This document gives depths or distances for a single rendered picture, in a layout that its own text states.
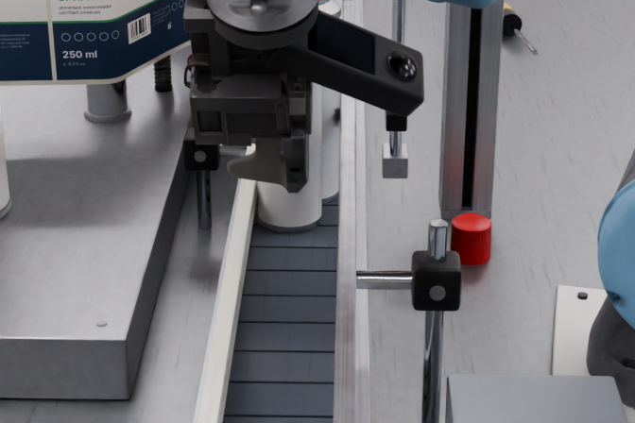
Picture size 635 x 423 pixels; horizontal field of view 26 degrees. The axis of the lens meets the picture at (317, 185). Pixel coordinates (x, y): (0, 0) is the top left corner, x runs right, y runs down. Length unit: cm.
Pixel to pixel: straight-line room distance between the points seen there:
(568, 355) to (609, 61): 70
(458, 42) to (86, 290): 38
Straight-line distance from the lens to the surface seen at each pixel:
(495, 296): 110
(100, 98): 131
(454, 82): 118
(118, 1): 128
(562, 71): 160
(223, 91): 92
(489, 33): 117
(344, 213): 93
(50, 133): 130
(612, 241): 75
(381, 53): 94
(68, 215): 113
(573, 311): 107
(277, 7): 85
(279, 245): 106
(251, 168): 101
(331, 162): 112
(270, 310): 98
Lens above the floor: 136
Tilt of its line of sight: 24 degrees down
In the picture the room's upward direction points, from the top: straight up
